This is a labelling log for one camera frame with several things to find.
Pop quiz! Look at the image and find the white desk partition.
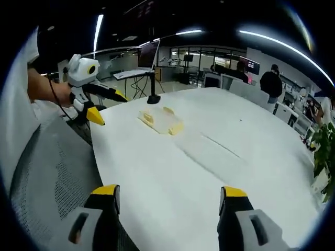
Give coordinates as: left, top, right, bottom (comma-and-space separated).
220, 73, 271, 103

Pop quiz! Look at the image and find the open laptop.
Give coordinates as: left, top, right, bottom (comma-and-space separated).
113, 39, 161, 81

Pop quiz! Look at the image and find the dark monitor screen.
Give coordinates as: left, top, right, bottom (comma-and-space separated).
244, 60, 261, 76

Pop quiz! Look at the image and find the green potted plant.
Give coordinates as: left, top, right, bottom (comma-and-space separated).
310, 122, 335, 203

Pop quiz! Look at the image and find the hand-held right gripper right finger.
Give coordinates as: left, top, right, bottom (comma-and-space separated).
216, 186, 299, 251

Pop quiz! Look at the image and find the grey mesh office chair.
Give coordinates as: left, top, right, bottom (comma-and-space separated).
9, 113, 140, 251

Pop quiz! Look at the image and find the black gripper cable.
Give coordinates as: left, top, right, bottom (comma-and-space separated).
48, 74, 78, 121

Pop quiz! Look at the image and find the ceiling light strip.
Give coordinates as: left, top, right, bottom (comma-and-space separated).
238, 29, 322, 79
93, 14, 105, 53
174, 29, 203, 36

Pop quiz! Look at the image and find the black laptop stand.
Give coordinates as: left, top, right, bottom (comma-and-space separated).
146, 70, 162, 105

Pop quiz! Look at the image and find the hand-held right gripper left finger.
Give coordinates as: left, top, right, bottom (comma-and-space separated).
51, 184, 121, 251

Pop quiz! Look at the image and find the person's left hand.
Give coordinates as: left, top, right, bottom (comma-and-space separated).
53, 83, 77, 109

